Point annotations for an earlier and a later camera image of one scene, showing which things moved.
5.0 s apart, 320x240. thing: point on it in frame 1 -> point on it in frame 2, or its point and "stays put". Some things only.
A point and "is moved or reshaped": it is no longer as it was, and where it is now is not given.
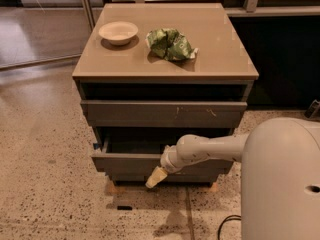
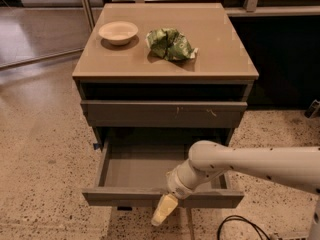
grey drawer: (142, 152) is moved or reshaped
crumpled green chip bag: (170, 43) stays put
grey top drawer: (163, 114) stays put
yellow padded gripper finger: (158, 175) -> (167, 204)
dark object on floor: (313, 109) stays put
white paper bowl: (119, 32) stays put
